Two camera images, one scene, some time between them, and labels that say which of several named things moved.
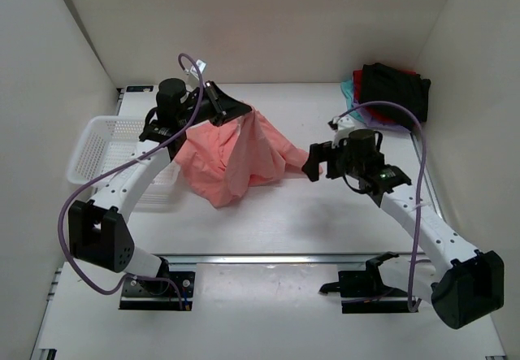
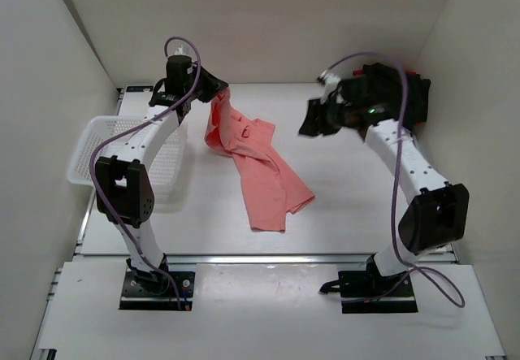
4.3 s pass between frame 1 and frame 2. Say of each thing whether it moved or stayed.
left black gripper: moved
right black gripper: moved
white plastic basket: stayed
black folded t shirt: stayed
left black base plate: stayed
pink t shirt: moved
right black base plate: stayed
